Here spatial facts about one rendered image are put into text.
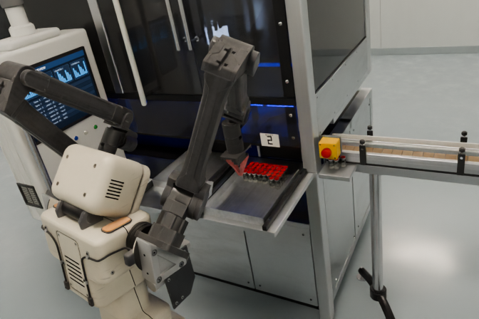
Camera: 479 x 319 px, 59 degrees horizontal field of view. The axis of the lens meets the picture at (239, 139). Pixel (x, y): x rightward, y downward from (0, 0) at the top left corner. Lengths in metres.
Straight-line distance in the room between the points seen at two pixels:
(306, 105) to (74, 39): 1.06
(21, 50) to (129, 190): 0.97
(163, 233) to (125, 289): 0.26
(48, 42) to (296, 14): 1.03
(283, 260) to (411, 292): 0.73
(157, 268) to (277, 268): 1.26
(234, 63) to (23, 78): 0.51
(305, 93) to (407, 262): 1.38
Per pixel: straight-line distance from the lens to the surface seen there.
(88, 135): 2.09
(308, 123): 1.67
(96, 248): 1.05
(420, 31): 6.24
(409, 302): 2.47
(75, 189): 1.10
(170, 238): 1.01
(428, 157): 1.77
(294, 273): 2.20
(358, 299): 2.46
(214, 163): 1.97
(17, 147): 1.92
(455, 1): 6.12
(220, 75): 0.87
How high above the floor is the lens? 1.80
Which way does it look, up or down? 25 degrees down
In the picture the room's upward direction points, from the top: 10 degrees counter-clockwise
